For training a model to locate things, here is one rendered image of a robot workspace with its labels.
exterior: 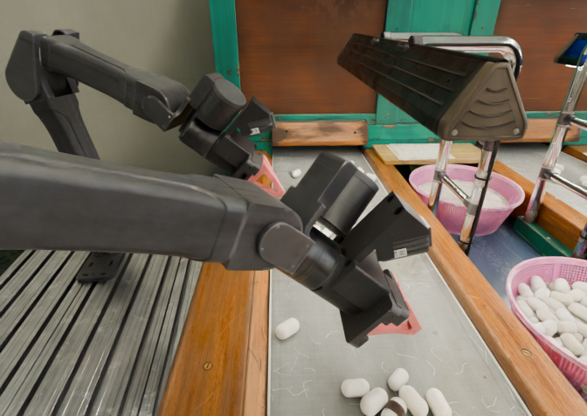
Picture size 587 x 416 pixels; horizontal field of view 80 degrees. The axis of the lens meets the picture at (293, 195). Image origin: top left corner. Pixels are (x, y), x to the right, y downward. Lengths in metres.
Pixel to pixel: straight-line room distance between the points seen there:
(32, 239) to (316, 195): 0.21
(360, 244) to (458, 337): 0.27
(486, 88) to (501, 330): 0.34
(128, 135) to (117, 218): 1.86
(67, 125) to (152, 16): 1.25
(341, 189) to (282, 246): 0.09
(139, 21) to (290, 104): 1.05
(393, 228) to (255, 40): 0.85
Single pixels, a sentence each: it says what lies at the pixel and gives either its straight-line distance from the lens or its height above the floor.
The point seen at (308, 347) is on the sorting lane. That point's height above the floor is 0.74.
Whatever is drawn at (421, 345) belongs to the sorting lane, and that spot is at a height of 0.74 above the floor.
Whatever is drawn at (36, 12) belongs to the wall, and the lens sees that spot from 2.12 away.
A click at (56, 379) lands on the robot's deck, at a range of 0.68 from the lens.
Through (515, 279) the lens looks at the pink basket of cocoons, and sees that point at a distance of 0.71.
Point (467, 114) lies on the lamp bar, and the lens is 0.36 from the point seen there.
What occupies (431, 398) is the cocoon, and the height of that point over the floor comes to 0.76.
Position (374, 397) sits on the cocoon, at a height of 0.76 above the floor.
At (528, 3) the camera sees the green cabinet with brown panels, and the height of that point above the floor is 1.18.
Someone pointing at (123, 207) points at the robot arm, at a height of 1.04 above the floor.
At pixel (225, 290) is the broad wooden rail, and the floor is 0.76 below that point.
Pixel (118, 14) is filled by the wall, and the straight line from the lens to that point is 1.99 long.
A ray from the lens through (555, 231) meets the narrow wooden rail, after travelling 0.96.
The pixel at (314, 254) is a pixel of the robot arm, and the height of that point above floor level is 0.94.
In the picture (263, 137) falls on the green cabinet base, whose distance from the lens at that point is 1.14.
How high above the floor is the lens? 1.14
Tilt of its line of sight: 27 degrees down
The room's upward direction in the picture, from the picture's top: straight up
